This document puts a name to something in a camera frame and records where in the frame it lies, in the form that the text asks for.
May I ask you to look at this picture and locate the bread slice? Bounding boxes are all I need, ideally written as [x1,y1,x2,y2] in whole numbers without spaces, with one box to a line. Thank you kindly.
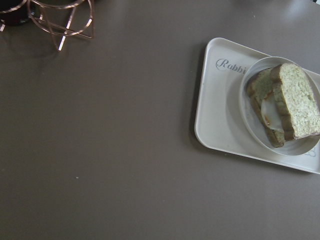
[270,63,320,141]
[245,68,285,148]

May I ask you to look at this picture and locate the white round plate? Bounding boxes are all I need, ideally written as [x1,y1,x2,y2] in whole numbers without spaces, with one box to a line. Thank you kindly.
[239,56,320,156]

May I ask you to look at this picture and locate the cream rabbit tray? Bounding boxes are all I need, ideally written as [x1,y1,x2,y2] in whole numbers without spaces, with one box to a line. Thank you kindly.
[194,37,320,174]

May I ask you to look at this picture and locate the tea bottle top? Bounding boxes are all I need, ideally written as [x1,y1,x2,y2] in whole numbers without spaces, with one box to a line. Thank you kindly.
[0,0,30,26]

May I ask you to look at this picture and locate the copper wire bottle rack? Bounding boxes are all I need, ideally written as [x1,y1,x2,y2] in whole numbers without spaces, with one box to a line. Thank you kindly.
[0,0,95,52]

